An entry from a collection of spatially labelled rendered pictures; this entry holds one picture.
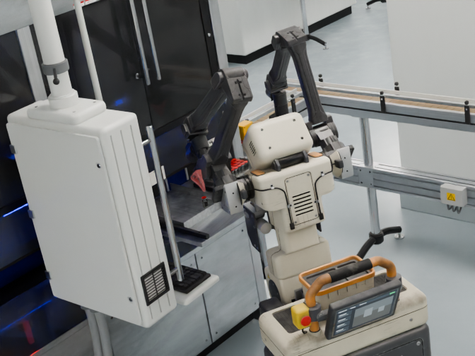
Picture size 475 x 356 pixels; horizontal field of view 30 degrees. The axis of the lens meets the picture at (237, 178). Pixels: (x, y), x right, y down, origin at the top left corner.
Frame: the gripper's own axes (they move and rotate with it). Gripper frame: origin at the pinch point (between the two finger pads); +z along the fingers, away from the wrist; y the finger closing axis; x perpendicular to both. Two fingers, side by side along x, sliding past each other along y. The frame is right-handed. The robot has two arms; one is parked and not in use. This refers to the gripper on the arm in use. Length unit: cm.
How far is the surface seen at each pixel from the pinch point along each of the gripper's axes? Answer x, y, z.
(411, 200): -137, 31, 108
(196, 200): 34.1, 25.0, 20.9
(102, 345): 105, 12, 45
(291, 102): -61, 48, 16
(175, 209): 44, 28, 21
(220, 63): -6.9, 38.2, -25.2
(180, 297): 85, -15, 26
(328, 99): -80, 39, 22
